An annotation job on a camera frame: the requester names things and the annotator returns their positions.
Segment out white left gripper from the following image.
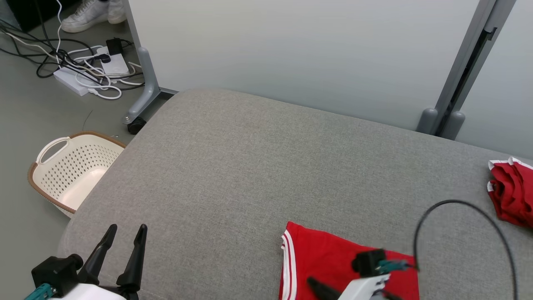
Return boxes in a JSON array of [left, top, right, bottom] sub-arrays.
[[50, 224, 148, 300]]

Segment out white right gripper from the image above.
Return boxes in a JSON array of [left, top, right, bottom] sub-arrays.
[[307, 273, 392, 300]]

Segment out red jersey with lettering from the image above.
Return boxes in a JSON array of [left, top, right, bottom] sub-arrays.
[[279, 221, 420, 300]]

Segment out plain red white-trimmed garment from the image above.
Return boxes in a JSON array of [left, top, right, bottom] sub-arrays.
[[486, 157, 533, 229]]

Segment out cream perforated laundry basket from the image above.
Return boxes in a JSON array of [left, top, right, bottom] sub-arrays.
[[27, 131, 127, 219]]

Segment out grey partition leg with caster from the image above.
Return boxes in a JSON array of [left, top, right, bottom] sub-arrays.
[[121, 0, 179, 135]]

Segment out long white power strip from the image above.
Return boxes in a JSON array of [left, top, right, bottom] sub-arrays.
[[53, 67, 102, 96]]

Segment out short white power strip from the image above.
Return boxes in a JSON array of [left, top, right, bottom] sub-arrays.
[[97, 45, 130, 75]]

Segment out black power adapter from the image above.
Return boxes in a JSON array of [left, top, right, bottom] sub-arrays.
[[105, 37, 124, 57]]

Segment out white sneaker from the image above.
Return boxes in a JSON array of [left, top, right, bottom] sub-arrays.
[[107, 0, 127, 24], [61, 0, 110, 33]]

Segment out black box on floor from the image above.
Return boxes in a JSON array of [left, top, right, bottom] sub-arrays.
[[6, 0, 80, 32]]

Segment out left teal-plug camera cable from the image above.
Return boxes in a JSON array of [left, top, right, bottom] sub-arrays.
[[24, 283, 57, 300]]

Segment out white floor cable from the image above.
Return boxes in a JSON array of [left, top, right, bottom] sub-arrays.
[[54, 0, 145, 100]]

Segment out white power strip with cables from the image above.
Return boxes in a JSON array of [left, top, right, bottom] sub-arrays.
[[0, 21, 144, 90]]

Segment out grey partition post two feet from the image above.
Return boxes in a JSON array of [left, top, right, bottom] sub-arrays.
[[416, 0, 517, 140]]

